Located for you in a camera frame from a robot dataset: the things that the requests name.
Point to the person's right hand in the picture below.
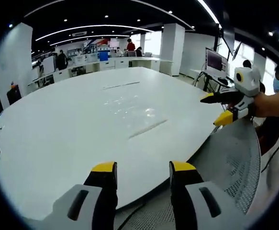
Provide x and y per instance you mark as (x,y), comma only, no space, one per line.
(262,105)

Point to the computer monitor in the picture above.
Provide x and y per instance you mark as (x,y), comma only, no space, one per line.
(216,62)

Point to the black hanging panel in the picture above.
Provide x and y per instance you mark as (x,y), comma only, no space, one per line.
(228,36)

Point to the white office counter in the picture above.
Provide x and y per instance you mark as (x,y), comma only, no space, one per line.
(120,64)

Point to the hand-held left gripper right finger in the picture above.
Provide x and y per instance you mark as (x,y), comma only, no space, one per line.
(192,210)

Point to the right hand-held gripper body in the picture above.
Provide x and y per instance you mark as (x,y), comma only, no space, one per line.
(248,81)

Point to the grey mesh chair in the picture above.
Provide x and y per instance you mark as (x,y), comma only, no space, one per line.
(232,158)

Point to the blue box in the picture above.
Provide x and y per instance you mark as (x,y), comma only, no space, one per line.
(103,56)

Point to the clear food packaging bag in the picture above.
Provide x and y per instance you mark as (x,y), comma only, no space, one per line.
(141,122)

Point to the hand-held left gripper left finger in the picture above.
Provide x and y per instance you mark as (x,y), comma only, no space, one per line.
(67,210)

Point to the person's white shirt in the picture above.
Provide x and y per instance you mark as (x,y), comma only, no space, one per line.
(275,191)

